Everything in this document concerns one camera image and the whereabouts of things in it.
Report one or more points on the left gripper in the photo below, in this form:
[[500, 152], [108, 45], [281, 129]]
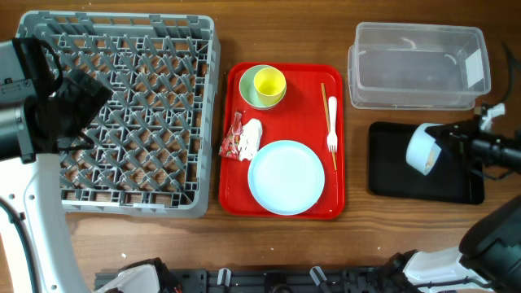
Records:
[[91, 104]]

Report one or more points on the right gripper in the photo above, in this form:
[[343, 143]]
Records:
[[461, 133]]

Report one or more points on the light blue bowl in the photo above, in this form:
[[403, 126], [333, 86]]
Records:
[[422, 151]]

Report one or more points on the light blue plate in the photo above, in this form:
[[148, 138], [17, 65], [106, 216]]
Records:
[[286, 178]]

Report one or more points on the red snack wrapper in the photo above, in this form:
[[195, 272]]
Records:
[[230, 145]]

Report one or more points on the white napkin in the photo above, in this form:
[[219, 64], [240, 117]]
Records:
[[249, 140]]

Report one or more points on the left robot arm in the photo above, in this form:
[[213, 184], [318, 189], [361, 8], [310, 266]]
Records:
[[34, 231]]

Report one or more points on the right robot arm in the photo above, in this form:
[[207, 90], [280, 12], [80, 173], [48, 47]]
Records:
[[488, 257]]

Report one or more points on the black waste tray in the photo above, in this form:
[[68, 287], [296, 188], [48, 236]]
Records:
[[390, 175]]

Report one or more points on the grey dishwasher rack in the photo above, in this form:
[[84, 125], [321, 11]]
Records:
[[152, 151]]

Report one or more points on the clear plastic bin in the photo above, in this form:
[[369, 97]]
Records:
[[400, 66]]

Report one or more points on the white plastic fork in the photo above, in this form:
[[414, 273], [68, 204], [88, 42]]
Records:
[[332, 140]]

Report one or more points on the wooden chopstick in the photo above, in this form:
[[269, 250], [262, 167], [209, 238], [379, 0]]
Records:
[[325, 102]]

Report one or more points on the red serving tray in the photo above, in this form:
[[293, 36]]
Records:
[[301, 117]]

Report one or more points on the yellow plastic cup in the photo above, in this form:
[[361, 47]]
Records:
[[269, 84]]

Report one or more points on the light green bowl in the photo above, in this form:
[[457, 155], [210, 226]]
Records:
[[248, 92]]

